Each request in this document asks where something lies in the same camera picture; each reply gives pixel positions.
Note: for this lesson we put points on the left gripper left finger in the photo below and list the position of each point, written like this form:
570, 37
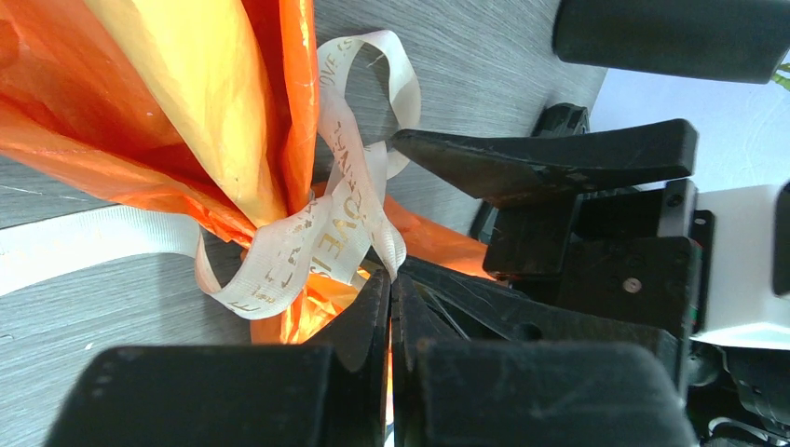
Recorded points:
328, 391

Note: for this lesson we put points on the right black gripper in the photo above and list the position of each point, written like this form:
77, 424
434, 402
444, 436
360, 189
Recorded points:
629, 261

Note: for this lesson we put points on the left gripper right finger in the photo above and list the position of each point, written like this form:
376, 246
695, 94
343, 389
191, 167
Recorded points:
449, 391

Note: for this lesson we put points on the cream printed ribbon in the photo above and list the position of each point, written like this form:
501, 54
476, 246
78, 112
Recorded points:
328, 237

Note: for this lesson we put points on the orange flower bouquet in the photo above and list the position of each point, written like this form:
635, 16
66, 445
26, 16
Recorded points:
208, 109

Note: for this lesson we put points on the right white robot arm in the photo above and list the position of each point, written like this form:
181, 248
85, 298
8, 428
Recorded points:
692, 60

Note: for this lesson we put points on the black poker chip case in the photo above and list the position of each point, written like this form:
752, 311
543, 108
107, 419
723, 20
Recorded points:
560, 120

